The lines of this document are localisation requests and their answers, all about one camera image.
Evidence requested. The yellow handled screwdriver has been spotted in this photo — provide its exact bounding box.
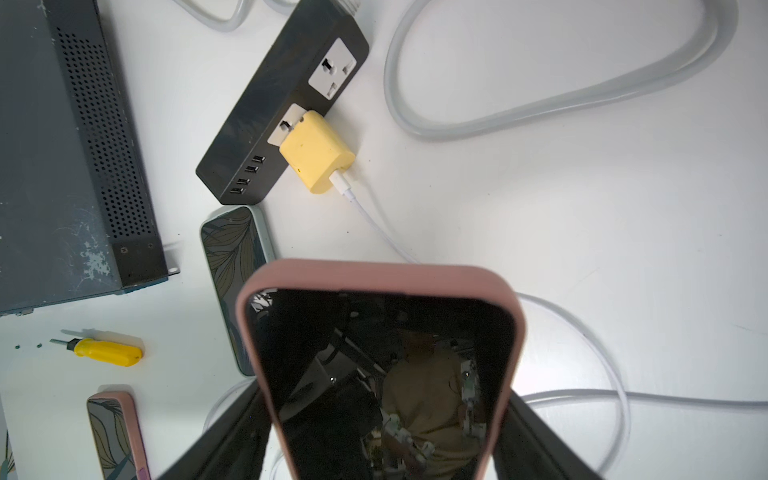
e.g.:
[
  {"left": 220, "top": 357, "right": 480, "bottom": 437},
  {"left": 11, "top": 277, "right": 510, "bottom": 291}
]
[{"left": 49, "top": 338, "right": 143, "bottom": 367}]

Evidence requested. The yellow charger plug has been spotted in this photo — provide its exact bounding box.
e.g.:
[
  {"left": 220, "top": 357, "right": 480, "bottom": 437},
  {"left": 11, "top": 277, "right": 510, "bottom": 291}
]
[{"left": 279, "top": 111, "right": 356, "bottom": 195}]

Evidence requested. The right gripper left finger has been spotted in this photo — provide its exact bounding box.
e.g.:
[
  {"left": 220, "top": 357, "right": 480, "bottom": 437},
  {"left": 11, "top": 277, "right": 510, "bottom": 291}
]
[{"left": 161, "top": 382, "right": 272, "bottom": 479}]

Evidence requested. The phone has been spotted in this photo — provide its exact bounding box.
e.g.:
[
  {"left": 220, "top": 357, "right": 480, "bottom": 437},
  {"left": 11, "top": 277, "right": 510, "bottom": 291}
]
[
  {"left": 200, "top": 205, "right": 276, "bottom": 376},
  {"left": 236, "top": 259, "right": 525, "bottom": 479},
  {"left": 87, "top": 391, "right": 151, "bottom": 480}
]

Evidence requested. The grey power cord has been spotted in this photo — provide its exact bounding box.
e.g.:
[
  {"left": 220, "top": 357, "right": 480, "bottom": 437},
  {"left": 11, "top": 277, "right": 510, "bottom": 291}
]
[{"left": 170, "top": 0, "right": 740, "bottom": 143}]

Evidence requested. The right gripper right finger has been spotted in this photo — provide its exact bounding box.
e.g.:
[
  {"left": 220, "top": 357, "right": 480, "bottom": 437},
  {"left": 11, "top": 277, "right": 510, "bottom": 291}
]
[{"left": 493, "top": 391, "right": 601, "bottom": 480}]

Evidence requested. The dark grey network switch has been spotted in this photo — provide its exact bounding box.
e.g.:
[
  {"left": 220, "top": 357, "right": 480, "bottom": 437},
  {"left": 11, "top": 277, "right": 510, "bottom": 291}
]
[{"left": 1, "top": 1, "right": 169, "bottom": 315}]

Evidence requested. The white charging cable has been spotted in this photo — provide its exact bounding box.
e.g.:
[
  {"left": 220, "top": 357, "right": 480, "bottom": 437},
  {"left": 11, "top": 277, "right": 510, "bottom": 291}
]
[
  {"left": 328, "top": 170, "right": 632, "bottom": 475},
  {"left": 200, "top": 377, "right": 768, "bottom": 480}
]

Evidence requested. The black power strip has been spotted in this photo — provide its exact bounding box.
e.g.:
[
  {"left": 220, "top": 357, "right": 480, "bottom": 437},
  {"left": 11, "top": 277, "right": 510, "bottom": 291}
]
[{"left": 196, "top": 0, "right": 369, "bottom": 205}]

